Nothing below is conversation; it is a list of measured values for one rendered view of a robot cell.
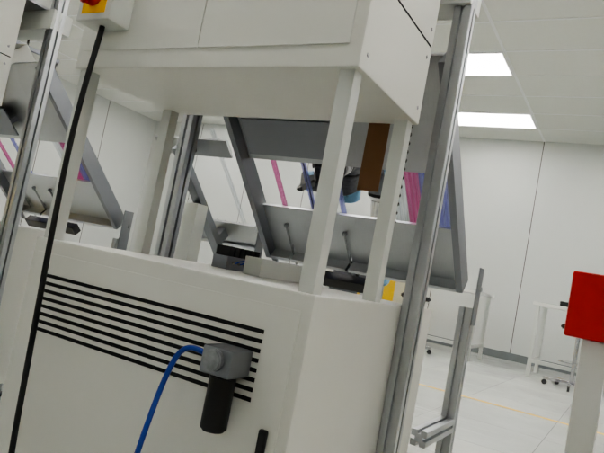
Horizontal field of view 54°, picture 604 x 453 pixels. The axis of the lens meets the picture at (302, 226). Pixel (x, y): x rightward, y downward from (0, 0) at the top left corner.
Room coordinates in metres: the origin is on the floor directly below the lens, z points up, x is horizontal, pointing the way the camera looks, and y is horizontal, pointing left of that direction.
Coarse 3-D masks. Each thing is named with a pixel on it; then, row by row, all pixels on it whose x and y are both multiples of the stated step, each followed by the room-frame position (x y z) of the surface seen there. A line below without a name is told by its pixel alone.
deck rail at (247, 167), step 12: (228, 120) 1.76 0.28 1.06; (228, 132) 1.79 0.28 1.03; (240, 132) 1.82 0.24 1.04; (240, 144) 1.83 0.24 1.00; (240, 156) 1.84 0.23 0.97; (240, 168) 1.87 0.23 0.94; (252, 168) 1.90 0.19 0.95; (252, 180) 1.91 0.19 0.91; (252, 192) 1.92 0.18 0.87; (252, 204) 1.95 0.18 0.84; (264, 216) 2.01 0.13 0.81; (264, 228) 2.02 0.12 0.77; (264, 240) 2.04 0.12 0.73; (264, 252) 2.08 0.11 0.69
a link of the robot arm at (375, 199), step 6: (384, 174) 2.41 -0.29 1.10; (372, 192) 2.46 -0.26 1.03; (378, 192) 2.44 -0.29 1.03; (372, 198) 2.47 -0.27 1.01; (378, 198) 2.45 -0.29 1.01; (372, 204) 2.50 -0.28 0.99; (378, 204) 2.47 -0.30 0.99; (372, 210) 2.50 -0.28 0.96; (372, 216) 2.51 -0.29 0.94; (360, 276) 2.61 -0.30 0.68; (384, 282) 2.58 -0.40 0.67
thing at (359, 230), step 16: (272, 208) 1.98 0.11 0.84; (288, 208) 1.94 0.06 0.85; (272, 224) 2.03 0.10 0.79; (288, 224) 1.99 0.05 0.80; (304, 224) 1.95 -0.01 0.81; (336, 224) 1.88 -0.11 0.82; (352, 224) 1.84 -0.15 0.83; (368, 224) 1.81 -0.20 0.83; (400, 224) 1.75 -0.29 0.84; (288, 240) 2.04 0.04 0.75; (304, 240) 2.00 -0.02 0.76; (336, 240) 1.92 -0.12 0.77; (352, 240) 1.89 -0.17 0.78; (368, 240) 1.85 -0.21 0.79; (400, 240) 1.79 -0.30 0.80; (448, 240) 1.70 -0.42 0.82; (336, 256) 1.97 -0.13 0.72; (352, 256) 1.94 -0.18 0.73; (368, 256) 1.90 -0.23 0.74; (400, 256) 1.83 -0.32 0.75; (448, 256) 1.74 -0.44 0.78; (432, 272) 1.81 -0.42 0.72; (448, 272) 1.78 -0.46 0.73
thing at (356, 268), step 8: (272, 256) 2.08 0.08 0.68; (280, 256) 2.06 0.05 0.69; (288, 256) 2.05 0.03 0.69; (296, 256) 2.04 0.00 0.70; (304, 256) 2.03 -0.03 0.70; (328, 264) 1.97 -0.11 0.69; (336, 264) 1.96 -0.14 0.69; (344, 264) 1.95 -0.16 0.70; (352, 264) 1.94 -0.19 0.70; (360, 264) 1.93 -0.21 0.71; (352, 272) 1.93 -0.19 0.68; (360, 272) 1.91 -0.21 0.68; (392, 272) 1.87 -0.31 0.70; (400, 272) 1.86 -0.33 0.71; (400, 280) 1.84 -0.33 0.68; (432, 280) 1.80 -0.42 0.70; (440, 280) 1.79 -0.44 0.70; (448, 280) 1.79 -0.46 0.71; (432, 288) 1.79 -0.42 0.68; (440, 288) 1.78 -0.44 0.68; (448, 288) 1.76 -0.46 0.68
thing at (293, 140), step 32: (256, 128) 1.73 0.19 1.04; (288, 128) 1.67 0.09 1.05; (320, 128) 1.61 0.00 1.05; (352, 128) 1.61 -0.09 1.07; (416, 128) 1.51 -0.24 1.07; (288, 160) 1.80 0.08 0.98; (320, 160) 1.74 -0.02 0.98; (352, 160) 1.68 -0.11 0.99; (384, 160) 1.63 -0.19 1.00; (416, 160) 1.57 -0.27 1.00
